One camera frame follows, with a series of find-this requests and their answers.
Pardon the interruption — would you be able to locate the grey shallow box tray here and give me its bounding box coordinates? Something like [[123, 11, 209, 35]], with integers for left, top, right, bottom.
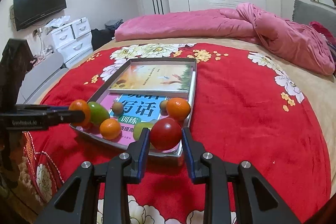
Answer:
[[70, 57, 197, 151]]

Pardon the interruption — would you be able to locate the grey headboard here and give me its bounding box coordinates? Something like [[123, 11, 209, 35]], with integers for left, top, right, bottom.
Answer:
[[292, 0, 336, 36]]

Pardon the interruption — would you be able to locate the orange tangerine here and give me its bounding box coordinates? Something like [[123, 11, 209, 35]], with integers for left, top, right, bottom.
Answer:
[[166, 97, 191, 122], [99, 118, 122, 140], [68, 100, 91, 127]]

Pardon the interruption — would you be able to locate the red tomato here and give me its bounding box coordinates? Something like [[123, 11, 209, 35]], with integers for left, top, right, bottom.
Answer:
[[149, 118, 182, 151]]

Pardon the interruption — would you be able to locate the large green mango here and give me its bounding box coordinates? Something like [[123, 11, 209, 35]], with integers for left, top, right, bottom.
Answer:
[[88, 102, 110, 126]]

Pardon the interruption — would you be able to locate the red floral blanket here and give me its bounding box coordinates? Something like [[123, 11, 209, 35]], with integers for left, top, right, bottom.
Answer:
[[24, 43, 331, 223]]

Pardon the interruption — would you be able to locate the small brown longan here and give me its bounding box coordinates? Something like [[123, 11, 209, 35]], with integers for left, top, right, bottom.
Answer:
[[159, 100, 168, 112]]

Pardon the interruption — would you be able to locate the sunflower cover book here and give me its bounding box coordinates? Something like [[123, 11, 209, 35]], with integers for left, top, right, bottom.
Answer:
[[109, 64, 194, 98]]

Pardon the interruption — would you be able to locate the black wall television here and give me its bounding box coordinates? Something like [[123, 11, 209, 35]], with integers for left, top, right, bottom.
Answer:
[[13, 0, 67, 31]]

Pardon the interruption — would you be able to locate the round green fruit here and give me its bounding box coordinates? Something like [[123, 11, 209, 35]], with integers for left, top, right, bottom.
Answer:
[[133, 122, 154, 141]]

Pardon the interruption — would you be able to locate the pink Chinese workbook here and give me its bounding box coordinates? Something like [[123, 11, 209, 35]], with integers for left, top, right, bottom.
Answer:
[[79, 93, 190, 154]]

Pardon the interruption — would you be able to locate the white drawer cabinet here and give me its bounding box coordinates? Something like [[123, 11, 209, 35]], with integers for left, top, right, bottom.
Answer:
[[44, 17, 93, 69]]

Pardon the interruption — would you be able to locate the folded clothes pile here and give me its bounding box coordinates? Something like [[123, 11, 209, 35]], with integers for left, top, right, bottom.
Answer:
[[105, 19, 123, 31]]

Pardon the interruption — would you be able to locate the pink quilt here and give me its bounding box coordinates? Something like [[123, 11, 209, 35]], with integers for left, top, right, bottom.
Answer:
[[115, 3, 335, 76]]

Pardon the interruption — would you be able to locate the brown kiwi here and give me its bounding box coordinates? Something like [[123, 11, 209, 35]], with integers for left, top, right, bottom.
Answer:
[[111, 101, 123, 116]]

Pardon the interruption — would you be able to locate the black bag on floor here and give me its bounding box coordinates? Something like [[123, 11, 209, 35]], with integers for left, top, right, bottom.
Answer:
[[91, 28, 115, 51]]

